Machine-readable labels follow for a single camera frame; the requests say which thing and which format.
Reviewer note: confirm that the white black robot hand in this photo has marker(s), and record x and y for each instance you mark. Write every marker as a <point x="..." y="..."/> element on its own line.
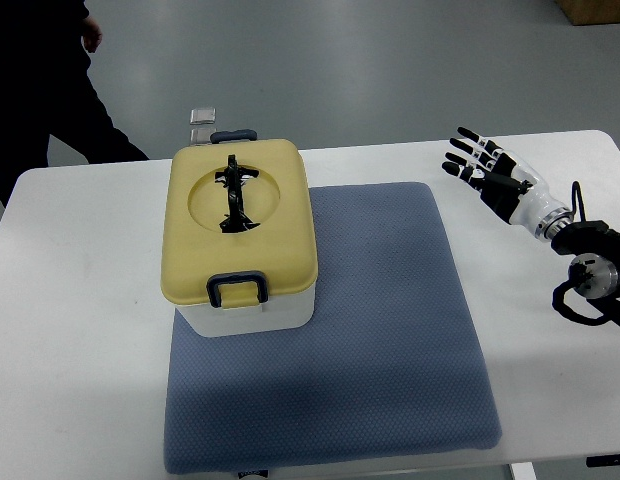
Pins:
<point x="507" y="185"/>

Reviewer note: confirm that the yellow box lid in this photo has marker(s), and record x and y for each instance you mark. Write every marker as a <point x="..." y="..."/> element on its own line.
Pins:
<point x="278" y="239"/>

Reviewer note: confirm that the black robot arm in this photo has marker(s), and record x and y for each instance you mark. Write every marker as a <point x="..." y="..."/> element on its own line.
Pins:
<point x="594" y="273"/>

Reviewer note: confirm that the white storage box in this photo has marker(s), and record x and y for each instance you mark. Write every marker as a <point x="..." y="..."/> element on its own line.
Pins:
<point x="242" y="303"/>

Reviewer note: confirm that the brown wooden cabinet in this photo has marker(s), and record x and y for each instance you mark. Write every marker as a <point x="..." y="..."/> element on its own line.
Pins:
<point x="591" y="12"/>

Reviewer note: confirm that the blue padded mat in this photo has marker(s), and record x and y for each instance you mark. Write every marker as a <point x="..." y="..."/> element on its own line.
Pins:
<point x="388" y="365"/>

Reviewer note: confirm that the lower metal floor plate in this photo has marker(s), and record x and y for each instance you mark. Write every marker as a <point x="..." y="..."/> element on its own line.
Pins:
<point x="201" y="135"/>

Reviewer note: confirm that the metal floor plate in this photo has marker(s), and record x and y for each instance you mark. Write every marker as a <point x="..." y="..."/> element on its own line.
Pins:
<point x="202" y="115"/>
<point x="201" y="135"/>

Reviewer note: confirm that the upper metal floor plate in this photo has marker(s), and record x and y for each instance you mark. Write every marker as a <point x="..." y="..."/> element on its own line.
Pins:
<point x="202" y="115"/>

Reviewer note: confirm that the person in black clothes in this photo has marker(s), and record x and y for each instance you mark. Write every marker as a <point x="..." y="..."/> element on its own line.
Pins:
<point x="45" y="90"/>

